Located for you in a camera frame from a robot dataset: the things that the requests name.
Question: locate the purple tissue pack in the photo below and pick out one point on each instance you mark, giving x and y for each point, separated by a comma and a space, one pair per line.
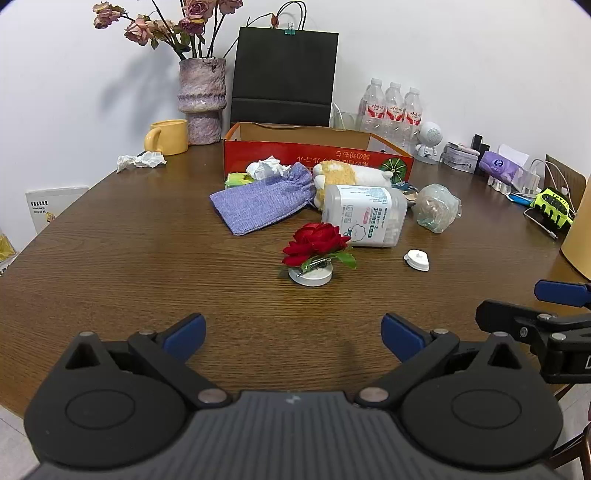
501, 166

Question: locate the green binder clip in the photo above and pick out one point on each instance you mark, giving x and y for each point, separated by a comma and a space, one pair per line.
289, 30

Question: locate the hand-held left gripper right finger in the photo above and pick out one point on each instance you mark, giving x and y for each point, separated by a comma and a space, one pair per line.
401, 334

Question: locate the clear plastic bag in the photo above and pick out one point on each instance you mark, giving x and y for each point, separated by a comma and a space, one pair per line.
436, 207

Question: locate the red cardboard box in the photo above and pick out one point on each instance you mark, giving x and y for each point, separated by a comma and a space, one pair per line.
300, 152

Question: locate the beige rounded object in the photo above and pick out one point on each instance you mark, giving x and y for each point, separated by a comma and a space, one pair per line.
579, 240

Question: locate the black paper bag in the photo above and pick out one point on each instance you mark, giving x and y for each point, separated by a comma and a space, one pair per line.
284, 74

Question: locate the small blue trinket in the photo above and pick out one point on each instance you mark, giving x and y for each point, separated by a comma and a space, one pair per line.
406, 190

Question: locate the clear water bottle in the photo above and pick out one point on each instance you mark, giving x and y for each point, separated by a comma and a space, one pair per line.
374, 108
413, 120
394, 113

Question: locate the dried pink rose bouquet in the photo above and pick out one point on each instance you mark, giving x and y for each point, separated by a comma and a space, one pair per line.
191, 21

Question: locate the red artificial rose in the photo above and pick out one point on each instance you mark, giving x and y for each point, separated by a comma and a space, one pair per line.
316, 240

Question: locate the small white cap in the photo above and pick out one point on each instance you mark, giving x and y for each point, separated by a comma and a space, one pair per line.
417, 259

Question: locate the grey tin box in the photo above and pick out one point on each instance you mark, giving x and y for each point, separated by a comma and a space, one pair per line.
459, 159

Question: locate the yellow printed bag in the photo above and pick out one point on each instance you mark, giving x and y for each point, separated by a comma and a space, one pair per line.
5, 251

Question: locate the white flat box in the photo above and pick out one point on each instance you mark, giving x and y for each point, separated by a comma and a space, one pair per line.
55, 205

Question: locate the brown board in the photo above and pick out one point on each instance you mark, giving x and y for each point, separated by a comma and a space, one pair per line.
575, 177

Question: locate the purple ceramic vase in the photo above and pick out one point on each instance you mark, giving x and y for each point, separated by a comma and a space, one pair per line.
202, 92

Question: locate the green packet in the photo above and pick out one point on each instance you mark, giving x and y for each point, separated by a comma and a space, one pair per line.
236, 181

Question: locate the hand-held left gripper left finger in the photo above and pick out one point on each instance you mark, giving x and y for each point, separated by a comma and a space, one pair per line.
184, 334

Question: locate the yellow mug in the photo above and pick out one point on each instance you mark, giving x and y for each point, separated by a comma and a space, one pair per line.
171, 138

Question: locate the blue plastic item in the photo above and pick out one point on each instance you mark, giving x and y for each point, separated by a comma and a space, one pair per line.
521, 197

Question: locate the white plastic jar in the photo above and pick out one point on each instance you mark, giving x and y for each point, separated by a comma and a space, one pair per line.
364, 214

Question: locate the white tissue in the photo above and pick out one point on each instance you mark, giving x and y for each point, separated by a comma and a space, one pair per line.
145, 159
268, 167

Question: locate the white robot figurine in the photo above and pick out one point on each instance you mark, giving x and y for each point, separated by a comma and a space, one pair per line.
431, 136

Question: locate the purple fabric pouch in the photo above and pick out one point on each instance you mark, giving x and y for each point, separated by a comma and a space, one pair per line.
263, 198

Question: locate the clear glass cup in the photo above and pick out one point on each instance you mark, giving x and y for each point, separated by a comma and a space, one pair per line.
346, 121

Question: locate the white orange plush cat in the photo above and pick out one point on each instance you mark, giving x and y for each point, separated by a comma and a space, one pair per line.
341, 173

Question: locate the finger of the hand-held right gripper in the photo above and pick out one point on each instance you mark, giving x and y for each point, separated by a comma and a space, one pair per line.
508, 321
563, 293

